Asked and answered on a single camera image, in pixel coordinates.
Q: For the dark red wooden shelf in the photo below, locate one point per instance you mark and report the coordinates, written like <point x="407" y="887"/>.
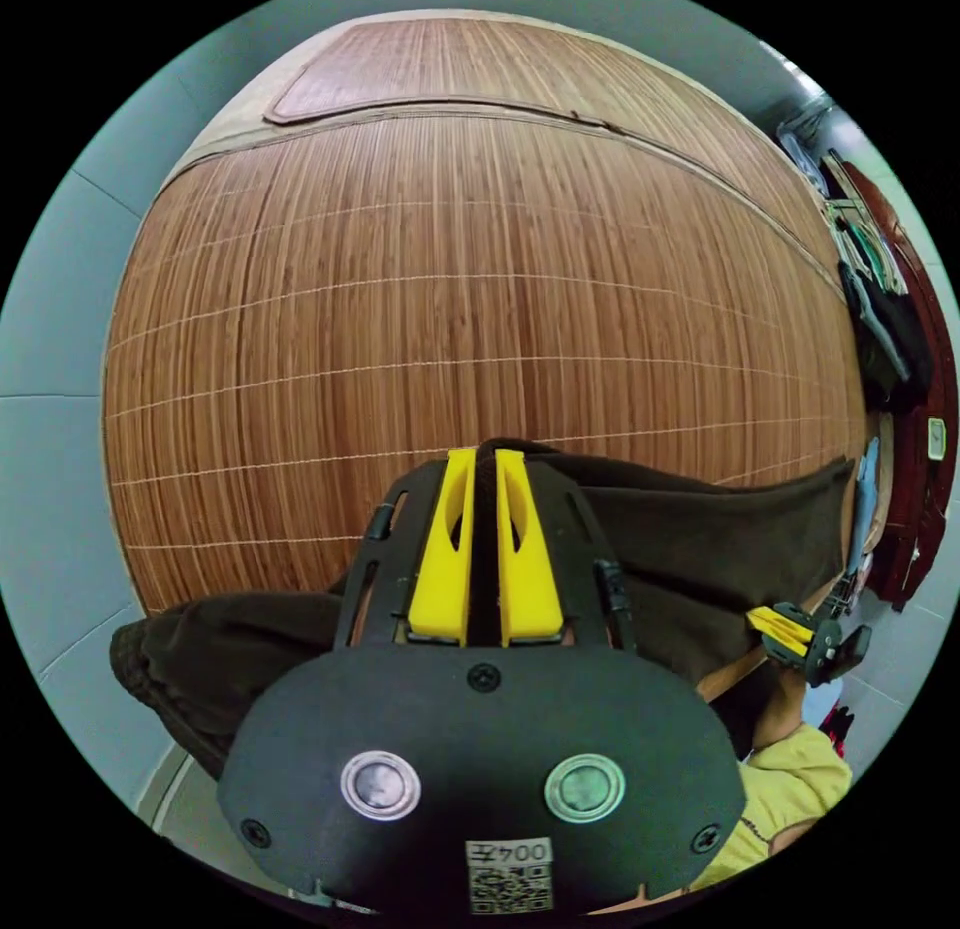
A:
<point x="916" y="486"/>

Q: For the dark brown pants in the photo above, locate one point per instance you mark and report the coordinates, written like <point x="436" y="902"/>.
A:
<point x="712" y="539"/>

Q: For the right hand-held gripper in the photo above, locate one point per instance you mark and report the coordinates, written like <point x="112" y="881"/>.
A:
<point x="814" y="635"/>

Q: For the light blue cloth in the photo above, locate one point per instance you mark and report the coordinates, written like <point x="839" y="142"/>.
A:
<point x="866" y="494"/>

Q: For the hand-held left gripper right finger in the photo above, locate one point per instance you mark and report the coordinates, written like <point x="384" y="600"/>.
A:
<point x="529" y="576"/>

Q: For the pile of clothes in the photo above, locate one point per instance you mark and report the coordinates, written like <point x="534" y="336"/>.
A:
<point x="889" y="329"/>

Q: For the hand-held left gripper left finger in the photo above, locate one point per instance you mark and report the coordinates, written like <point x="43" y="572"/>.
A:
<point x="444" y="569"/>

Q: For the person's body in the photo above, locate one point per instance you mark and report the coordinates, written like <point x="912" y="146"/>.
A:
<point x="795" y="794"/>

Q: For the bed with woven mat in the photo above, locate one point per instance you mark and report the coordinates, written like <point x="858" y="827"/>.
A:
<point x="450" y="269"/>

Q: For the person's right hand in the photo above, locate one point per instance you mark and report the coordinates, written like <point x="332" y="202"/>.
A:
<point x="789" y="687"/>

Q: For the person's right forearm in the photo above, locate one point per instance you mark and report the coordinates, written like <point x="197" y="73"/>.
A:
<point x="776" y="726"/>

